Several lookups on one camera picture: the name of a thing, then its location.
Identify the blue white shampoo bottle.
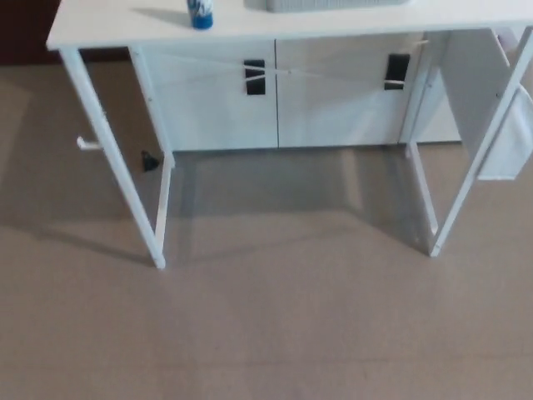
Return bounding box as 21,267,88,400
186,0,216,30

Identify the small grey woven container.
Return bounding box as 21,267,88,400
244,0,416,15

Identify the white two-door cabinet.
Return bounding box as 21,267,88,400
139,38,421,153

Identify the white metal frame table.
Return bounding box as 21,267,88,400
46,0,533,268

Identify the small black floor object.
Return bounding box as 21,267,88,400
140,150,161,173

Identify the black rectangular cabinet handle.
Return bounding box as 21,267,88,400
383,53,410,90
243,59,266,96

